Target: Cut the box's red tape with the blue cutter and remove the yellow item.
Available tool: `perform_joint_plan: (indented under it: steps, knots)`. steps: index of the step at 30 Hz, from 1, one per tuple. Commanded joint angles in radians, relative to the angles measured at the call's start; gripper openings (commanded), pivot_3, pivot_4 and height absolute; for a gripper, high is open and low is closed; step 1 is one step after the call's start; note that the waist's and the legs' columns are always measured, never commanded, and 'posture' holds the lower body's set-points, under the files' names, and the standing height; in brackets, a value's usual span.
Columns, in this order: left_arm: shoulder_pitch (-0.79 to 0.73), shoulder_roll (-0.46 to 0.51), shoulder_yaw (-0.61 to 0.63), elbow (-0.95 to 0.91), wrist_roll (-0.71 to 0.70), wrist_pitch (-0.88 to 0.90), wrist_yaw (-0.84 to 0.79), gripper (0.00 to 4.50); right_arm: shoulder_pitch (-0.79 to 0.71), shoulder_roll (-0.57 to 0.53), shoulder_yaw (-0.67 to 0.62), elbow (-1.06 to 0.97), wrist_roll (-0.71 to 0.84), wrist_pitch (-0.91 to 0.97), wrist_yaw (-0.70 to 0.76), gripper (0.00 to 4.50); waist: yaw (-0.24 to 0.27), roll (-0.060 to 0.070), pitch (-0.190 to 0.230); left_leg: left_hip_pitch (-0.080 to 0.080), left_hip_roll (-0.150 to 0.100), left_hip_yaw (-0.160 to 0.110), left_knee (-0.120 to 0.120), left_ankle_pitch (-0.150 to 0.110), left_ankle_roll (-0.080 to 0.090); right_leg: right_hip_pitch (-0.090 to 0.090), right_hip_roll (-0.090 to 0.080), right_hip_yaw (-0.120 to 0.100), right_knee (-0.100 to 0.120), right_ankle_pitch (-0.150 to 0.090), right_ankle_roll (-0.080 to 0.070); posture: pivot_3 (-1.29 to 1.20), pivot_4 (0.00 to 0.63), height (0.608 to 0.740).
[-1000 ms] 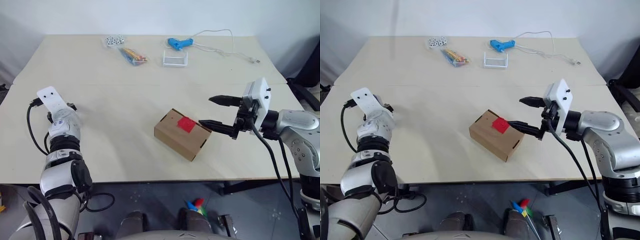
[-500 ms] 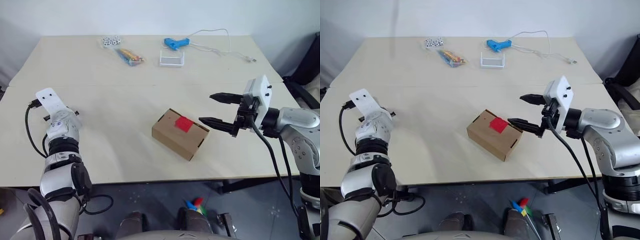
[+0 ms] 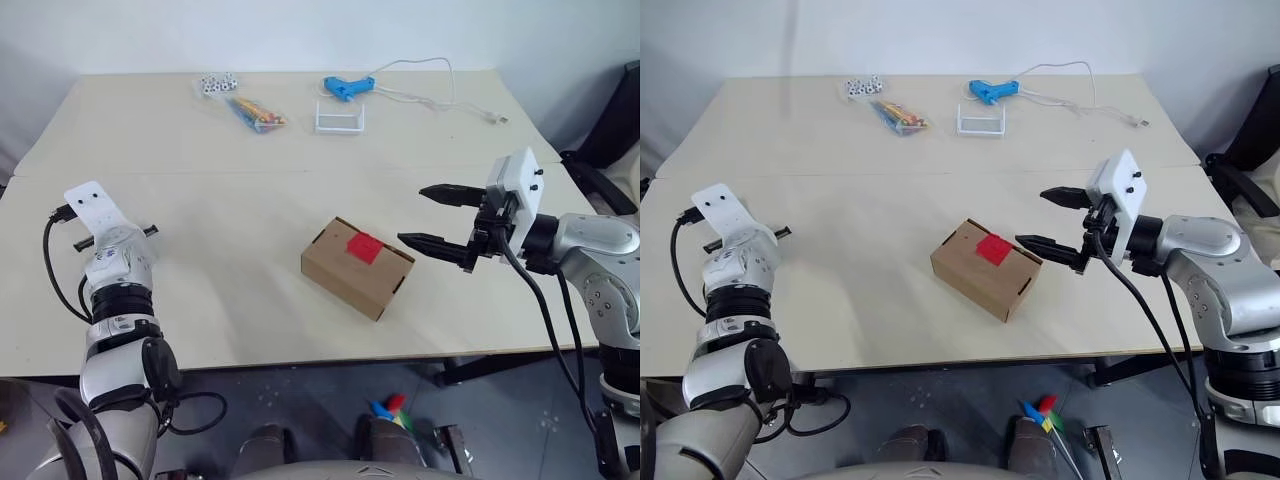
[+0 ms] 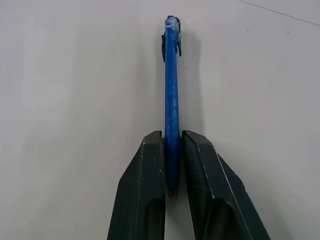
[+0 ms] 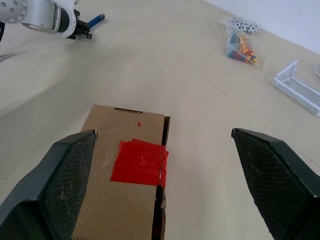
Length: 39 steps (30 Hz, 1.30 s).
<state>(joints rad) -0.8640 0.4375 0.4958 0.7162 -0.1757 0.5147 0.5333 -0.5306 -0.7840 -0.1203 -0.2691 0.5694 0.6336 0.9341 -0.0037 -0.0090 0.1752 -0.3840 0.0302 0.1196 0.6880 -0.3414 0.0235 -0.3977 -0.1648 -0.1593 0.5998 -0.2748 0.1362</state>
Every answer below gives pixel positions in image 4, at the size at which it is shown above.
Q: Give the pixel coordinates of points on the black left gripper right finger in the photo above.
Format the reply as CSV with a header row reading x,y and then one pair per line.
x,y
215,185

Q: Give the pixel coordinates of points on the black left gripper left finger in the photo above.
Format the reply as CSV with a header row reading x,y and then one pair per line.
x,y
140,180

